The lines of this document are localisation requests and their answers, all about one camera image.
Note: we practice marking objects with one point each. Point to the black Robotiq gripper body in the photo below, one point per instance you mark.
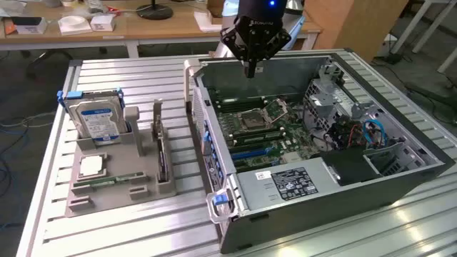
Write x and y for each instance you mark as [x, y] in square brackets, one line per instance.
[259, 21]

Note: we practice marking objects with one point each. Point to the graphics card with metal bracket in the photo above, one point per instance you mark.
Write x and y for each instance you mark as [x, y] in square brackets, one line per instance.
[160, 139]

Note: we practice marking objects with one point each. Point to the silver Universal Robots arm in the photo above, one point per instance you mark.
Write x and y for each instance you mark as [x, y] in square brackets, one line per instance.
[223, 51]

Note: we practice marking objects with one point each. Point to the white paper stack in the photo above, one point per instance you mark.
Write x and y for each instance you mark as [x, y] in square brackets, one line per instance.
[205, 22]

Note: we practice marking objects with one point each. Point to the wooden desk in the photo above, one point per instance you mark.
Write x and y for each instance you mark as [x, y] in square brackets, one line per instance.
[160, 26]

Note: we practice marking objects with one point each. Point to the wooden cabinet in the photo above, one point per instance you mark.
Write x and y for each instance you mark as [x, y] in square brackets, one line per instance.
[357, 32]

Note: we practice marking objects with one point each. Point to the black round stand base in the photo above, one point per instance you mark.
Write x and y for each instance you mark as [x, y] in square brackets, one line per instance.
[155, 13]

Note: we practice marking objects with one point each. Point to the metal socket cover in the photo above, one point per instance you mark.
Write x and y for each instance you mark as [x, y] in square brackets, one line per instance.
[276, 111]

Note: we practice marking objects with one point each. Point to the CPU socket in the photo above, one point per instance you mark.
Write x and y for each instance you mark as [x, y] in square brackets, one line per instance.
[252, 119]

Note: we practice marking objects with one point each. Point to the blue slot retention clip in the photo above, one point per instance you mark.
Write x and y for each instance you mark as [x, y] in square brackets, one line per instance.
[216, 166]
[220, 178]
[211, 152]
[205, 131]

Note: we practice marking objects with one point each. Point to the white box with label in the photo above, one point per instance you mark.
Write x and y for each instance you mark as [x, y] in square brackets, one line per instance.
[101, 24]

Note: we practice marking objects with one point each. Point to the installed RAM stick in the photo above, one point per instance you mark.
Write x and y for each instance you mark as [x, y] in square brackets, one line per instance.
[257, 136]

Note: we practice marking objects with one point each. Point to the green motherboard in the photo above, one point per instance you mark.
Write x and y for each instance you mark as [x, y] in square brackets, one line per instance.
[285, 144]

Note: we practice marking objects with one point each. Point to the blue PCIe expansion slot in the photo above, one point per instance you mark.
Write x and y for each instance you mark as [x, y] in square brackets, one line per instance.
[249, 154]

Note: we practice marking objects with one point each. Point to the white foam tray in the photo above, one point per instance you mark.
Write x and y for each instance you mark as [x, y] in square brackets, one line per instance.
[75, 25]

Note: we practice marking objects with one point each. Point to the black floor stand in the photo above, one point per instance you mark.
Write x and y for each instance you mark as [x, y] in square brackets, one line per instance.
[436, 93]

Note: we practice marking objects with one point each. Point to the hard disk in blue carrier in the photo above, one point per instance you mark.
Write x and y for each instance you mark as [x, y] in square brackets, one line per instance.
[96, 120]

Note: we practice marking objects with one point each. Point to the black chair base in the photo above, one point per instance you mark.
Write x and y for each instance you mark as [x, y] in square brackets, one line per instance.
[45, 57]

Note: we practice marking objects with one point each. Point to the small grey metal disk bay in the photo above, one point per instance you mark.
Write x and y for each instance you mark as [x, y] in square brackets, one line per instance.
[392, 160]

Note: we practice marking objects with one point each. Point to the white box with black top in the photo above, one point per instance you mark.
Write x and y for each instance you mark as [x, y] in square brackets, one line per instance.
[29, 26]

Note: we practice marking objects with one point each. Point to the silver power supply unit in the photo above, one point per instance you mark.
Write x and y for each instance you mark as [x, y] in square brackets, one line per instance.
[257, 192]

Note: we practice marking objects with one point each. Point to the clear case latch blue tab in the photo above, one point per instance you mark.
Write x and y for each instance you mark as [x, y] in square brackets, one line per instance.
[219, 200]

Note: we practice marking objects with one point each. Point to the silver CPU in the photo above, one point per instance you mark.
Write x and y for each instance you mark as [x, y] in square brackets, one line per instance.
[92, 166]

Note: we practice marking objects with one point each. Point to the green RAM stick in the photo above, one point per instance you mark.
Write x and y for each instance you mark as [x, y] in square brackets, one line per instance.
[107, 180]

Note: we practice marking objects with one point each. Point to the grey parts rack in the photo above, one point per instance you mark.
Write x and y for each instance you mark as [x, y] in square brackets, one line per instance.
[117, 198]

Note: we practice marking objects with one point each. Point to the black open PC case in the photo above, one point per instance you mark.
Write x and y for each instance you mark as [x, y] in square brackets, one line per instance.
[321, 219]

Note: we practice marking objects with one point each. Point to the white table frame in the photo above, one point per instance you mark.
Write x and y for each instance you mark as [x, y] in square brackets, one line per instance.
[446, 63]

